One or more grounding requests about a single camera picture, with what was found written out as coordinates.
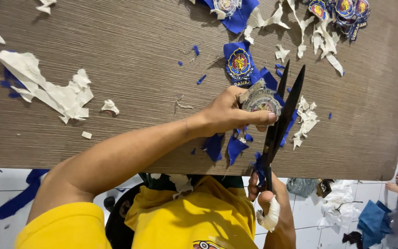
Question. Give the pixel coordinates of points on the tiny white backing scrap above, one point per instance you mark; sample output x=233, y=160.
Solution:
x=86, y=135

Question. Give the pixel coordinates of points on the white thumb bandage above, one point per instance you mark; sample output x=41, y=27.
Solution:
x=271, y=216

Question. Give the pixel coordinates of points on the tangled white backing strips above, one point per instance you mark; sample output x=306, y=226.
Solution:
x=325, y=39

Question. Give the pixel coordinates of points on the large white backing scrap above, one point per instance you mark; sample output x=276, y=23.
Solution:
x=50, y=90

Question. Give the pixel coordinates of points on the long white backing strip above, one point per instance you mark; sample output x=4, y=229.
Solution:
x=259, y=22

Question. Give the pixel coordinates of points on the crumpled white backing scrap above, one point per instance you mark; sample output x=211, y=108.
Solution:
x=182, y=185

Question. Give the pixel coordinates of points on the long blue cloth strip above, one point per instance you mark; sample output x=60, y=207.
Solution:
x=19, y=199

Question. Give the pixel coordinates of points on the person's right hand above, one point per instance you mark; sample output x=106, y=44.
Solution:
x=278, y=204

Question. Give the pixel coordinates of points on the blue fabric offcut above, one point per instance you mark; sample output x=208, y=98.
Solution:
x=235, y=147
x=258, y=167
x=214, y=147

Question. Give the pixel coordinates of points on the blue embroidered badge with yellow border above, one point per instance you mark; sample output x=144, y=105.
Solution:
x=239, y=64

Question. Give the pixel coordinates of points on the white thread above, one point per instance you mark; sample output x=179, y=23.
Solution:
x=181, y=104

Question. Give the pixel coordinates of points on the small blue fabric scrap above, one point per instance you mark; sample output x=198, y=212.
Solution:
x=196, y=50
x=248, y=137
x=280, y=73
x=201, y=80

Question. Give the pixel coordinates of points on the yellow shirt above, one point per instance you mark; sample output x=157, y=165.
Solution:
x=192, y=218

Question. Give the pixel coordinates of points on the person's left hand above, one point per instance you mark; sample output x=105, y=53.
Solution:
x=223, y=114

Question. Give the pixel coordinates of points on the white cloth pile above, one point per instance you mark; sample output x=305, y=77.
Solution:
x=340, y=204

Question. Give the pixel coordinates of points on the blue fabric with untrimmed badge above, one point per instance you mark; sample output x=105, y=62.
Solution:
x=235, y=15

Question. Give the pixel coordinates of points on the brown packet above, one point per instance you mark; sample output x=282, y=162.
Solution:
x=324, y=188

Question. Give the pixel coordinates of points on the black fabric scissors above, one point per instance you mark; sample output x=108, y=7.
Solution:
x=287, y=110

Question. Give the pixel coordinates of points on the black cloth piece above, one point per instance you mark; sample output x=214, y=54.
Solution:
x=353, y=238

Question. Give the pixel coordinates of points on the folded blue cloth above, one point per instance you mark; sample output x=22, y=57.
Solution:
x=373, y=221

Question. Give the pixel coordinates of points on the heap of white backing shreds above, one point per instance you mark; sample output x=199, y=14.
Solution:
x=306, y=119

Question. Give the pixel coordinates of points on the pile of trimmed blue badges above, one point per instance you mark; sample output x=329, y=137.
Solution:
x=349, y=13

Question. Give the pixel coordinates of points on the embroidered badge with grey backing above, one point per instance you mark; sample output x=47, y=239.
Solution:
x=262, y=100

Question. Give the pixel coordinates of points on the clear plastic bag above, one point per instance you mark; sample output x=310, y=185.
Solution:
x=301, y=186

